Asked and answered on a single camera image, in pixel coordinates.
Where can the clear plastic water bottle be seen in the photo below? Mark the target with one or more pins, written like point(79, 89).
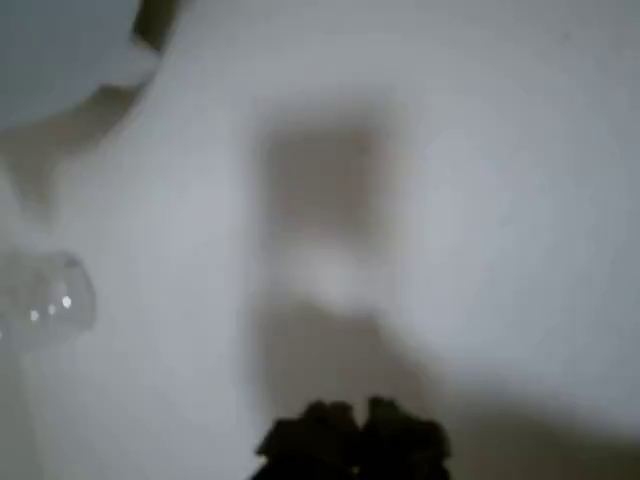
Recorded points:
point(50, 300)

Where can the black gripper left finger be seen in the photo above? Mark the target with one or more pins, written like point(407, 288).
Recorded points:
point(315, 440)

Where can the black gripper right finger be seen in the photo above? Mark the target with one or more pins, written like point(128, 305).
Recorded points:
point(405, 445)

